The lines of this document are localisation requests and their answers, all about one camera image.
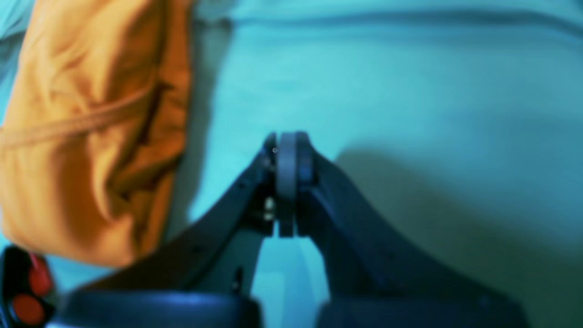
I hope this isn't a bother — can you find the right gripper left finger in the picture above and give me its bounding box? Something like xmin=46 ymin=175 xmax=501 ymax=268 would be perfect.
xmin=46 ymin=133 xmax=277 ymax=328

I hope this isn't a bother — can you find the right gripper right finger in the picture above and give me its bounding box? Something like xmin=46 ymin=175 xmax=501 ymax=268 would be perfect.
xmin=288 ymin=132 xmax=529 ymax=328

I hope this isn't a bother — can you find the orange T-shirt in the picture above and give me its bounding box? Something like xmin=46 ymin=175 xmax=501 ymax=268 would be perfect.
xmin=1 ymin=0 xmax=192 ymax=267

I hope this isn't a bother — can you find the green table cloth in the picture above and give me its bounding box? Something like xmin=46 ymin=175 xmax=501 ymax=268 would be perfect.
xmin=175 ymin=0 xmax=582 ymax=328

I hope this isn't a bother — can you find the blue clamp at centre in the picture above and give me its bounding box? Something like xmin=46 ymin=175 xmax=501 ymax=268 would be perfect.
xmin=0 ymin=245 xmax=55 ymax=328

